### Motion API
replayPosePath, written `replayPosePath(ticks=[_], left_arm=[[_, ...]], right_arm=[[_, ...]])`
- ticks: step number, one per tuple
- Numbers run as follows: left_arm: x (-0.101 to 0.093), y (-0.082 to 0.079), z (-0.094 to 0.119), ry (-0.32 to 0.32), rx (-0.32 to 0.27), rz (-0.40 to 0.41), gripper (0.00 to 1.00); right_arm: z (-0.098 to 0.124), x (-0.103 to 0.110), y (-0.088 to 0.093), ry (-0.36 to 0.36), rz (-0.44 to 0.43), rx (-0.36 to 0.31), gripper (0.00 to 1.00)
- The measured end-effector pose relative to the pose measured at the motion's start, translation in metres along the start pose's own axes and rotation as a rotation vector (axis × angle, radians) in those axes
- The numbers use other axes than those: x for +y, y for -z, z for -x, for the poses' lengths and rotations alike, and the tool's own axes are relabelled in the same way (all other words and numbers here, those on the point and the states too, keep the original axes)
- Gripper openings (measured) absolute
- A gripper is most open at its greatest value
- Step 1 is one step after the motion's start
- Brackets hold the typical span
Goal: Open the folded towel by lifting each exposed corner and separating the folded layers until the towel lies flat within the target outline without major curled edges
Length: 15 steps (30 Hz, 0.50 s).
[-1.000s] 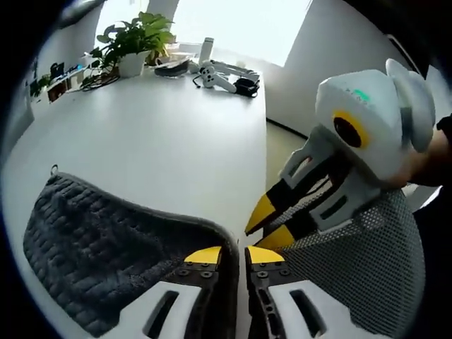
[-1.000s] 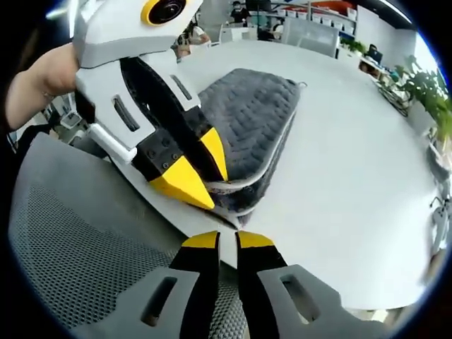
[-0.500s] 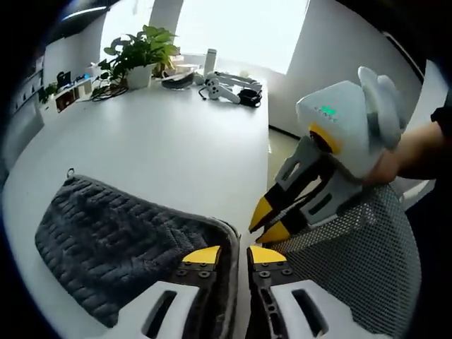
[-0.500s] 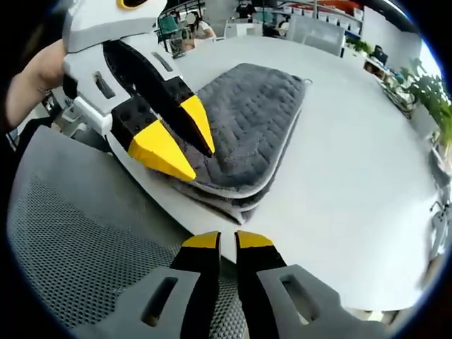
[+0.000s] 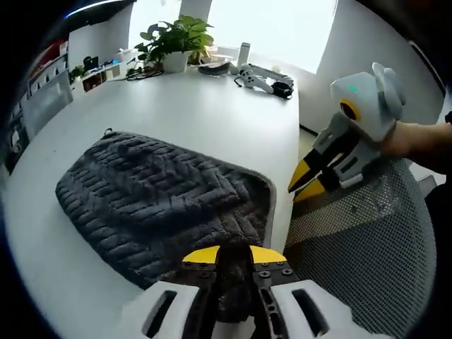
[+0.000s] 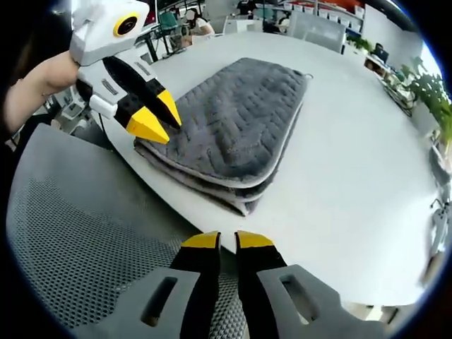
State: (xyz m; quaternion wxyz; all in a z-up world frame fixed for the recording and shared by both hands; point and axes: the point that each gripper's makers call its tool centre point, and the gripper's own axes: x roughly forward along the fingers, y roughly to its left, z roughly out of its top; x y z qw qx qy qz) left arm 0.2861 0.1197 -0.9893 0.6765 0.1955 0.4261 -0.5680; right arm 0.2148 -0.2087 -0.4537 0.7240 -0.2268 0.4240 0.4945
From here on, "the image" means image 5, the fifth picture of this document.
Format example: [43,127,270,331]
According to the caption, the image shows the coiled black cables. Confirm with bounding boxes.
[125,65,165,82]

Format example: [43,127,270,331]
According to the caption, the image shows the grey textured towel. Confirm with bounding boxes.
[54,129,277,323]

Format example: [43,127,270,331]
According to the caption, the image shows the person's right hand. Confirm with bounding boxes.
[381,121,424,159]

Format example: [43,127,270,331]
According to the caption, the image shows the white handheld controller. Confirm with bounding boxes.
[239,69,275,95]

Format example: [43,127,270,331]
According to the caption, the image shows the person's dark clothing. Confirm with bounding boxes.
[423,176,452,255]

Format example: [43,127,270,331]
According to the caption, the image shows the long white frame device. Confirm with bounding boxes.
[238,63,295,85]

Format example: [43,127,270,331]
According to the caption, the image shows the black strap bundle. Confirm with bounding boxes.
[270,81,295,101]

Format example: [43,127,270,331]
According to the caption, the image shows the shelf with white bins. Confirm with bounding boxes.
[26,52,71,103]

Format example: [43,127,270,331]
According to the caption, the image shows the green leafy plant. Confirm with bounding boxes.
[133,13,215,71]

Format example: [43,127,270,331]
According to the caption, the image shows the white plant pot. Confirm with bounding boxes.
[161,50,194,74]

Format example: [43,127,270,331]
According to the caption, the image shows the white mesh office chair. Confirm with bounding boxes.
[282,157,438,336]

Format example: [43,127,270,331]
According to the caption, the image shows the grey and white headset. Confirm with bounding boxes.
[196,61,236,78]

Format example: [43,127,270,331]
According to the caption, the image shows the white bottle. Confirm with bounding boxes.
[237,42,252,69]

